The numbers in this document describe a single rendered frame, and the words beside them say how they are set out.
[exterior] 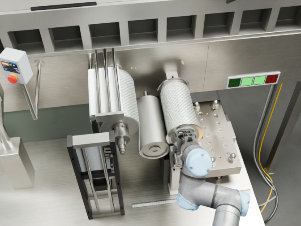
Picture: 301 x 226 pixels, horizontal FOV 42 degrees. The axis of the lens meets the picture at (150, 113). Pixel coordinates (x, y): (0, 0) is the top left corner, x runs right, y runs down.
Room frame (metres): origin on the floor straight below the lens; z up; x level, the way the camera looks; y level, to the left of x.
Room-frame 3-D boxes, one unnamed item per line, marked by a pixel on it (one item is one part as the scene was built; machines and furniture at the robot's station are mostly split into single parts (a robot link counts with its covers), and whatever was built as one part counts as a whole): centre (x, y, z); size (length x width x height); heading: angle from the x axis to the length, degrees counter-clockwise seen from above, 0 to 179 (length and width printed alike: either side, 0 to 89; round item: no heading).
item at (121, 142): (0.83, 0.11, 1.34); 0.06 x 0.03 x 0.03; 7
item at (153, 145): (1.05, 0.00, 1.18); 0.26 x 0.12 x 0.12; 7
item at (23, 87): (0.91, 0.42, 1.51); 0.02 x 0.02 x 0.20
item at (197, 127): (0.94, -0.13, 1.25); 0.15 x 0.01 x 0.15; 97
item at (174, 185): (0.90, -0.10, 1.05); 0.06 x 0.05 x 0.31; 7
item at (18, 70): (0.91, 0.42, 1.66); 0.07 x 0.07 x 0.10; 71
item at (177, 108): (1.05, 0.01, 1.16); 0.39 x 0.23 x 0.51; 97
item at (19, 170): (0.96, 0.59, 1.19); 0.14 x 0.14 x 0.57
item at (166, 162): (1.10, -0.07, 1.00); 0.33 x 0.07 x 0.20; 7
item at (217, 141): (1.12, -0.29, 1.00); 0.40 x 0.16 x 0.06; 7
